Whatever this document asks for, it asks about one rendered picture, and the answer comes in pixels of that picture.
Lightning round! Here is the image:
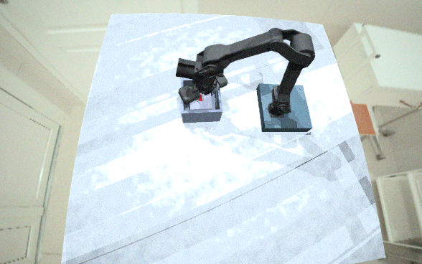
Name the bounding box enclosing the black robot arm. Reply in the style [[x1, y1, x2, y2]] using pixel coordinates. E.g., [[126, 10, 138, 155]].
[[176, 28, 315, 118]]

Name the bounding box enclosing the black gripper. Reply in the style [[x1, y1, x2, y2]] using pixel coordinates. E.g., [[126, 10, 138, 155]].
[[179, 75, 228, 105]]

